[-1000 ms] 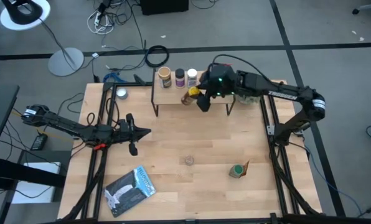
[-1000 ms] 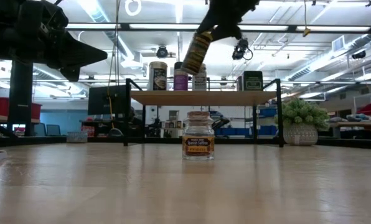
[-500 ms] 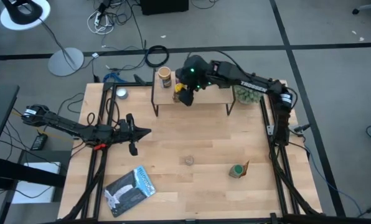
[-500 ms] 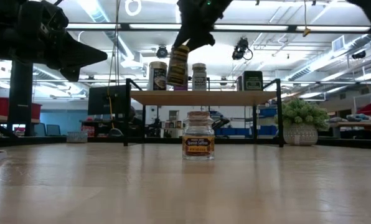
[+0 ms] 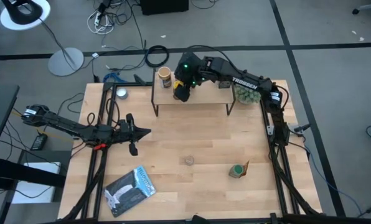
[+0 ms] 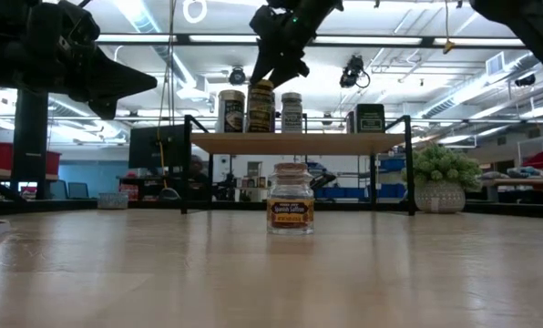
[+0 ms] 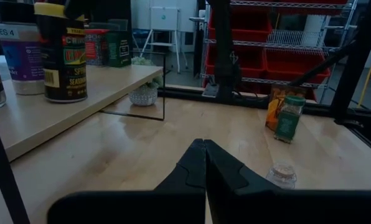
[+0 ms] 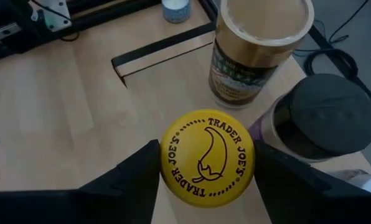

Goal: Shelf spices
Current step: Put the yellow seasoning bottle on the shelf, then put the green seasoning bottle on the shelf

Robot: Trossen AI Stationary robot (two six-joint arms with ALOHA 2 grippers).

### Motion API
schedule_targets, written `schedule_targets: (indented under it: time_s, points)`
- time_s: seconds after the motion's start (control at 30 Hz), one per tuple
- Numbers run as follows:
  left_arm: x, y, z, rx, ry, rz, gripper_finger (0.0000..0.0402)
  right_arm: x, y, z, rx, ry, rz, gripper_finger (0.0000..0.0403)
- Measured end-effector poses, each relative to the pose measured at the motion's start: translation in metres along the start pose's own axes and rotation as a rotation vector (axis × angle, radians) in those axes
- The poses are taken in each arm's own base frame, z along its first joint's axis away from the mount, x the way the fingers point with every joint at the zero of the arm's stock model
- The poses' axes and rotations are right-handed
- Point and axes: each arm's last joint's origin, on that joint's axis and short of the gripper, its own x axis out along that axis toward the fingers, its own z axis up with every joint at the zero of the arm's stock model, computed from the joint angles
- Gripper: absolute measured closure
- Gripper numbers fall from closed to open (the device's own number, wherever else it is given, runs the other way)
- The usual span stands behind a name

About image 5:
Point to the green black pepper tin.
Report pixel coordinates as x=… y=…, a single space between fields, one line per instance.
x=225 y=85

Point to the spice jar green lid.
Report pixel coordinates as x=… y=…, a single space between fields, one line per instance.
x=236 y=170

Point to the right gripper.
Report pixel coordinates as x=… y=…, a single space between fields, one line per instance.
x=188 y=73

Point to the small saffron jar cork stopper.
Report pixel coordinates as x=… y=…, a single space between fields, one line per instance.
x=189 y=160

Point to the black desk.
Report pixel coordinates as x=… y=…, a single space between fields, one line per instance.
x=0 y=124

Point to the black power adapter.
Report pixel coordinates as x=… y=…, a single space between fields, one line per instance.
x=39 y=142

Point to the small round grey bowl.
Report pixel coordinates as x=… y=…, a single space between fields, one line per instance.
x=122 y=93

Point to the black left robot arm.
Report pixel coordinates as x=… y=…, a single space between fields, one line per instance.
x=64 y=124

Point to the furikake seasoning jar tan lid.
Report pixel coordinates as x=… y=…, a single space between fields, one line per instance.
x=164 y=74

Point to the white box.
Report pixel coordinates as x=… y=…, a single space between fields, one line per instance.
x=33 y=193

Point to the green succulent in patterned pot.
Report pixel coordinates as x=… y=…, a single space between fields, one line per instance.
x=247 y=96

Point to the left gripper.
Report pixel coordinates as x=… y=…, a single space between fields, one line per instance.
x=124 y=133

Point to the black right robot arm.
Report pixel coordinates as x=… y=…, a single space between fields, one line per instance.
x=247 y=82

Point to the red connector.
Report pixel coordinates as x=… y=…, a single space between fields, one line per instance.
x=100 y=146

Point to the black box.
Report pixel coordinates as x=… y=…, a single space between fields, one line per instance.
x=163 y=7

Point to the white floor lamp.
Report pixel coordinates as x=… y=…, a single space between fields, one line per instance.
x=65 y=62

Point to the wooden shelf black metal legs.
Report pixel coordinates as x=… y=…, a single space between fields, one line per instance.
x=210 y=96

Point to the black aluminium rig frame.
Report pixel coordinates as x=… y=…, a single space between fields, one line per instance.
x=126 y=83

